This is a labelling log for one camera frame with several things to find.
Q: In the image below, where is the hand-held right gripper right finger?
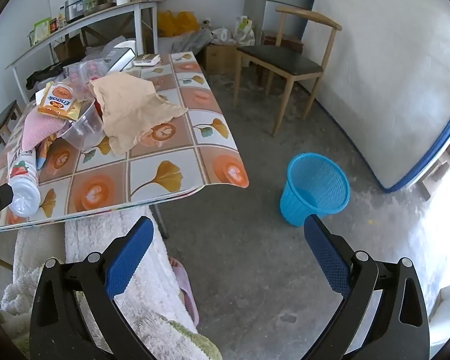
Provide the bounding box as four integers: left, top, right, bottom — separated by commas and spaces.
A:
303, 214, 430, 360

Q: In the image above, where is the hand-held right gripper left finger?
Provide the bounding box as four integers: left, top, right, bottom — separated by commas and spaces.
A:
29, 217, 155, 360

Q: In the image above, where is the strawberry milk bottle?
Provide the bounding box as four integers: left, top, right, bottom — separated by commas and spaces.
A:
7, 148, 42, 217

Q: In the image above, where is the blue plastic waste basket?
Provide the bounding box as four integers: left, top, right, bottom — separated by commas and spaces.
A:
280, 153, 350, 227

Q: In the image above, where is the clear plastic dome cup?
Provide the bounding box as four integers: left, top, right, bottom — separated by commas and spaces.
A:
56, 99, 105, 151

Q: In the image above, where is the orange snack packet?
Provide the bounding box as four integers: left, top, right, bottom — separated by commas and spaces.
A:
37, 82, 85, 121

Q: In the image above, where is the clear plastic bag pink print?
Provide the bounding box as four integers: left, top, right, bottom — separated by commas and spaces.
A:
64, 57, 109, 102

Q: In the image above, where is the long black and white box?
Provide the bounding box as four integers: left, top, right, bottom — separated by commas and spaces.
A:
107, 39, 137, 74

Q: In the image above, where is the white fluffy robe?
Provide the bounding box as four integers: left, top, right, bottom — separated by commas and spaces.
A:
0, 206, 223, 360

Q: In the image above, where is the pink slipper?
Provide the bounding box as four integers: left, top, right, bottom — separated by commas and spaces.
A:
169, 257, 200, 327

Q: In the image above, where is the plain wooden chair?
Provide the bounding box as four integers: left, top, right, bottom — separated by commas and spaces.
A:
0, 99, 21, 169

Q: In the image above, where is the pink cloth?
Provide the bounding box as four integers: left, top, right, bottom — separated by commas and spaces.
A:
21, 110, 66, 151

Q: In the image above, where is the black cloth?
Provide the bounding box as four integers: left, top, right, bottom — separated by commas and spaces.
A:
25, 62, 66, 91

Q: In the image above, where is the crumpled tan paper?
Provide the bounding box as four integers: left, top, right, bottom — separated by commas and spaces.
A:
88, 73, 188, 155

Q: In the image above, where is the green packet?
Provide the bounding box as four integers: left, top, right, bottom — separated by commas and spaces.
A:
32, 18, 50, 42

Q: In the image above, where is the white mattress with blue edge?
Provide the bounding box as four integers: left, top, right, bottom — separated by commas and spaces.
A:
304, 0, 450, 194

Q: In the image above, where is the small white box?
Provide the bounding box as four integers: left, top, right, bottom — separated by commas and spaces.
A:
133, 54, 162, 67

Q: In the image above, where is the wooden chair with black seat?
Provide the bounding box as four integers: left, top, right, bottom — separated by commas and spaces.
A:
234, 6, 343, 137

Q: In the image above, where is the white shelf desk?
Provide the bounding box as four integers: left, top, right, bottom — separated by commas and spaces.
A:
5, 0, 166, 94

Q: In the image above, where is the metal cooking pot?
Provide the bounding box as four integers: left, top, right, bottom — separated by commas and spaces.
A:
64, 0, 106, 22

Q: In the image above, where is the cardboard box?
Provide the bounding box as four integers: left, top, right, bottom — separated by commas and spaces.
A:
204, 43, 239, 74

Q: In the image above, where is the dark wooden stool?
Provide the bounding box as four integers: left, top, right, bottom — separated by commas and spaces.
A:
262, 30, 304, 54

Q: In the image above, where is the grey plastic bag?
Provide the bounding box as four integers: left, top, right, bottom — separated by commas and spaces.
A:
172, 30, 214, 54

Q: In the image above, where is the yellow plastic bag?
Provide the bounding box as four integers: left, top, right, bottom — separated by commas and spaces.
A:
157, 10, 200, 37

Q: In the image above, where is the white and green plastic bag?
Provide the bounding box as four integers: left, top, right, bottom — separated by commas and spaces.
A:
234, 16, 256, 46

